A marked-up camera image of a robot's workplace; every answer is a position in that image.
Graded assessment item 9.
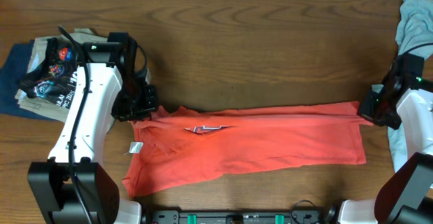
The grey t-shirt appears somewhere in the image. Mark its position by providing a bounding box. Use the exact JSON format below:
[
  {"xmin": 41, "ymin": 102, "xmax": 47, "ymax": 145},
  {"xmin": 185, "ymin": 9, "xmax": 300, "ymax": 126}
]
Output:
[{"xmin": 370, "ymin": 0, "xmax": 432, "ymax": 171}]

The navy folded garment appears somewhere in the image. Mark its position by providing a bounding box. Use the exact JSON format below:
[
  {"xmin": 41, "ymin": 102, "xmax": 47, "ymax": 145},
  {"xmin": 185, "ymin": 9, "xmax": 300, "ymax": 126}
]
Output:
[{"xmin": 1, "ymin": 40, "xmax": 52, "ymax": 121}]

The beige folded garment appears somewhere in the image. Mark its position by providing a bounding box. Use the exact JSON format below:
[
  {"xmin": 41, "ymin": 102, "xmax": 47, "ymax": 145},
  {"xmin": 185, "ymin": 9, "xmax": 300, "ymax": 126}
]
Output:
[{"xmin": 15, "ymin": 28, "xmax": 116, "ymax": 133}]

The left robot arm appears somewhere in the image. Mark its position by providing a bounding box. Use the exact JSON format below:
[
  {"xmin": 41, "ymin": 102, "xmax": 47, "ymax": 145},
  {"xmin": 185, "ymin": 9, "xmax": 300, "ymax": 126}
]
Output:
[{"xmin": 27, "ymin": 39, "xmax": 157, "ymax": 223}]

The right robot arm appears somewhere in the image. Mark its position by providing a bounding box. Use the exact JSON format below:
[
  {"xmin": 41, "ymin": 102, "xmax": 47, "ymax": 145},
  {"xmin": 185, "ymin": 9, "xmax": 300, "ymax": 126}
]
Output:
[{"xmin": 337, "ymin": 76, "xmax": 432, "ymax": 224}]

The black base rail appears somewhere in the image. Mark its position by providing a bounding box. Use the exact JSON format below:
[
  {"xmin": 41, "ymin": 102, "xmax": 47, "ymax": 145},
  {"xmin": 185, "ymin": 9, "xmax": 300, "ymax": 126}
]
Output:
[{"xmin": 141, "ymin": 200, "xmax": 338, "ymax": 224}]

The black printed folded shirt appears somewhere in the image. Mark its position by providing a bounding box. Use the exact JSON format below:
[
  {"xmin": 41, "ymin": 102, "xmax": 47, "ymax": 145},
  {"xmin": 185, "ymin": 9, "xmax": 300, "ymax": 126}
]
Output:
[{"xmin": 19, "ymin": 37, "xmax": 77, "ymax": 109}]

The red printed t-shirt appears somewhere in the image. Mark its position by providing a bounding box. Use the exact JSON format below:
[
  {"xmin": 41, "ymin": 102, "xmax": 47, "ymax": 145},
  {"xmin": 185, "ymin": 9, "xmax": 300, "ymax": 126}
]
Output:
[{"xmin": 123, "ymin": 102, "xmax": 366, "ymax": 198}]

